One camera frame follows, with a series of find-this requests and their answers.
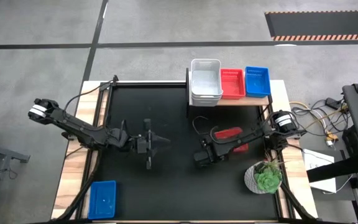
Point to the black power adapter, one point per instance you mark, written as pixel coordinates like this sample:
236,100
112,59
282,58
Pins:
333,103

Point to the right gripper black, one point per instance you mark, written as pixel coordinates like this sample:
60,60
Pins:
210,154

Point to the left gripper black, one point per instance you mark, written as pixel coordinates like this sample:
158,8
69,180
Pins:
141,145

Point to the wooden shelf with black legs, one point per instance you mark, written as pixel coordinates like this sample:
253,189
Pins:
253,102

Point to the dark grey work desk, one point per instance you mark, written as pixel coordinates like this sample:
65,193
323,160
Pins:
357,118

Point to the yellow plug connector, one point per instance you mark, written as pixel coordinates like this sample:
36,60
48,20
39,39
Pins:
329,137

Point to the succulent in white geometric pot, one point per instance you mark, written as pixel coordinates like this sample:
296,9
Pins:
267,180

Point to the hazard striped black floor mat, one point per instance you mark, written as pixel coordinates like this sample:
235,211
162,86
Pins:
322,25

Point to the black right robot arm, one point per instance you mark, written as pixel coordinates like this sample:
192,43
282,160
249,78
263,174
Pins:
283,123

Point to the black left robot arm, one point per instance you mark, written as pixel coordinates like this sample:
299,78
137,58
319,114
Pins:
79,127

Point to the black metal table frame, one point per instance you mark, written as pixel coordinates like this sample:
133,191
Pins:
151,83

